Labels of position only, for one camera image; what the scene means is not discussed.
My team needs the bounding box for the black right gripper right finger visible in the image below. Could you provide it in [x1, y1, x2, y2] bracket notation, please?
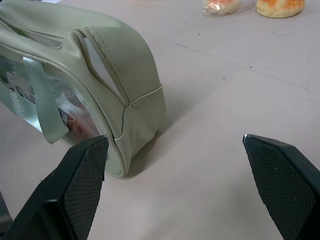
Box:
[241, 133, 320, 240]

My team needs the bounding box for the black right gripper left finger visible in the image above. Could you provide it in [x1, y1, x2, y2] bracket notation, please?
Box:
[1, 135, 110, 240]

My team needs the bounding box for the pale green zip bag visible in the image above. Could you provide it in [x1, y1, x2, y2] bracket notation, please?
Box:
[0, 0, 167, 179]

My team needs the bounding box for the golden bread bun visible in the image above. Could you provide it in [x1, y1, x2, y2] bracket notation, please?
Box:
[255, 0, 306, 19]

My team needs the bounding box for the bread roll in clear wrap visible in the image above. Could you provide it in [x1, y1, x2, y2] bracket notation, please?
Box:
[201, 0, 258, 19]

